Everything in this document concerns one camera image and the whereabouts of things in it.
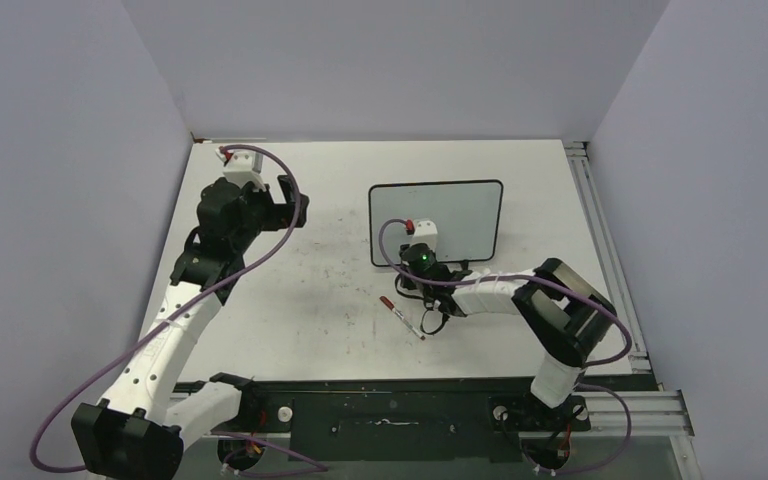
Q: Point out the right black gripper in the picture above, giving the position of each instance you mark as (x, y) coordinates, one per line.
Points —
(407, 280)

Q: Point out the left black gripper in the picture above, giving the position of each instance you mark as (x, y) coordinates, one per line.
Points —
(280, 215)

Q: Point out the white marker pen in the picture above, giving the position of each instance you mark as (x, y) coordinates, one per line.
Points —
(412, 328)

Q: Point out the small black-framed whiteboard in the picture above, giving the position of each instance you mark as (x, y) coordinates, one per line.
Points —
(466, 213)

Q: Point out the red marker cap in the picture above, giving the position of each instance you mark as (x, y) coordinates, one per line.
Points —
(388, 303)

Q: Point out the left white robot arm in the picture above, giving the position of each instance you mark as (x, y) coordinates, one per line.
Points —
(133, 431)

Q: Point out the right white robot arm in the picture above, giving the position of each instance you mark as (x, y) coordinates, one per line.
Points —
(566, 314)

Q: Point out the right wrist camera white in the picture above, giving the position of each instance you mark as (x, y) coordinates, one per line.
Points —
(422, 231)

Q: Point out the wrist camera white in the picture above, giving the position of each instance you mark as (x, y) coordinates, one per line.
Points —
(243, 167)
(422, 231)

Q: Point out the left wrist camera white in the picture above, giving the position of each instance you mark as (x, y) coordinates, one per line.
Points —
(243, 167)

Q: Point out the aluminium frame rail right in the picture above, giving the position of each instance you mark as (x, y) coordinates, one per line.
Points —
(577, 156)

